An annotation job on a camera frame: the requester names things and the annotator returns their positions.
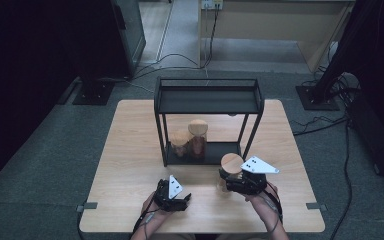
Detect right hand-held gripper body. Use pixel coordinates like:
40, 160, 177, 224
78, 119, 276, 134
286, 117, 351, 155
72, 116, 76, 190
224, 155, 280, 196

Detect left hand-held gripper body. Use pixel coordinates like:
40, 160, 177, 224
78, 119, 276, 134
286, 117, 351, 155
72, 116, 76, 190
153, 174, 192, 213

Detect glass jar pale contents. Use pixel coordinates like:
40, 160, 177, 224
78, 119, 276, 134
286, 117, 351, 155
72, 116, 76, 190
217, 152, 245, 193

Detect short glass jar round nuts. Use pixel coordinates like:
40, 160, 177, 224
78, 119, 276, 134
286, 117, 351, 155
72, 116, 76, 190
169, 130, 191, 158

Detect tall glass jar red berries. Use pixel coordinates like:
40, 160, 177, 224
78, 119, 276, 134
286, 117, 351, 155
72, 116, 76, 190
187, 119, 209, 159

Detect black metal shelf rack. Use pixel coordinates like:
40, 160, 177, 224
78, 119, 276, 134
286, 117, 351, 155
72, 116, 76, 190
153, 77, 265, 168

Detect person's right hand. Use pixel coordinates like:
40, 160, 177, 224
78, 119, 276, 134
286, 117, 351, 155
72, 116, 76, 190
244, 182, 279, 215

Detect grey table edge clip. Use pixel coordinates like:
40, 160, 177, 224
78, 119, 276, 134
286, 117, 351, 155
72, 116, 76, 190
305, 201, 328, 212
76, 201, 99, 213

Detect black stand square base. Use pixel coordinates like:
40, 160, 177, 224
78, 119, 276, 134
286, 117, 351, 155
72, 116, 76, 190
72, 79, 116, 107

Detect black equipment box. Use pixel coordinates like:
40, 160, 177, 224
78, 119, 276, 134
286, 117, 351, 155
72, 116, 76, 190
346, 93, 384, 178

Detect white power strip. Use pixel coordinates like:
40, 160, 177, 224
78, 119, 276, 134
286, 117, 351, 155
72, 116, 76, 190
201, 0, 224, 10

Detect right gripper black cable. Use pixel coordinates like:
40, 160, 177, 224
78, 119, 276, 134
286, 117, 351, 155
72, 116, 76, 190
262, 182, 285, 234

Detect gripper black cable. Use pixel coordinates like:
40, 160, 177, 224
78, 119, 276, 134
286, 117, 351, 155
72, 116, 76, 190
131, 199, 159, 240
262, 182, 285, 234

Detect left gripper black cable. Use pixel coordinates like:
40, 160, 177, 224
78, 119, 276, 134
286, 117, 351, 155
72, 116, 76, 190
131, 199, 159, 240

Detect black floor cable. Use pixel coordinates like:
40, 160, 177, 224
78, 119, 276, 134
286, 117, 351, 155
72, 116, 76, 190
290, 114, 348, 137
126, 8, 220, 82
329, 121, 353, 240

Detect black stand with cable bundle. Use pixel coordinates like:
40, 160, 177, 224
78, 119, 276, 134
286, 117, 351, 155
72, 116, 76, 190
295, 0, 384, 112

